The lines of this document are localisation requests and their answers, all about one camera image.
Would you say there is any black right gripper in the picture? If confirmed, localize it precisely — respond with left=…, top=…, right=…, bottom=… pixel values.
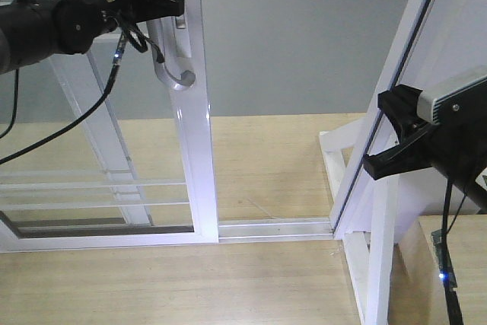
left=362, top=84, right=461, bottom=180

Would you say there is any white framed sliding glass door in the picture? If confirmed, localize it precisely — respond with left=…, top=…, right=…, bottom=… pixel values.
left=1, top=0, right=218, bottom=253

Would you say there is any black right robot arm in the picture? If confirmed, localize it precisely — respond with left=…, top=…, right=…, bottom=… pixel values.
left=363, top=84, right=486, bottom=210

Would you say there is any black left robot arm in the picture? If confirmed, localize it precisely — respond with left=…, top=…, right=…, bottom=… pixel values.
left=1, top=0, right=185, bottom=73

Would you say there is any aluminium floor door track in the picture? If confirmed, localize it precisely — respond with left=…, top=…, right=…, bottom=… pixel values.
left=218, top=218, right=333, bottom=244

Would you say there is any green circuit board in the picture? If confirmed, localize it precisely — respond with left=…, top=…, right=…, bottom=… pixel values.
left=431, top=230, right=457, bottom=292

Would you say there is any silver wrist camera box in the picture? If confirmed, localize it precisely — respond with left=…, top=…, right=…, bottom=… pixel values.
left=416, top=65, right=486, bottom=126

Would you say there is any white door handle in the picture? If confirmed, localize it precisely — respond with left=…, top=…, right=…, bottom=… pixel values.
left=147, top=14, right=196, bottom=91

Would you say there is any white door jamb frame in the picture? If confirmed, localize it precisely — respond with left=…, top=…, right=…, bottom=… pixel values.
left=329, top=0, right=487, bottom=325

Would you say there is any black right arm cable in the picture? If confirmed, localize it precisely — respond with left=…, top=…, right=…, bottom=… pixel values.
left=441, top=176, right=469, bottom=325

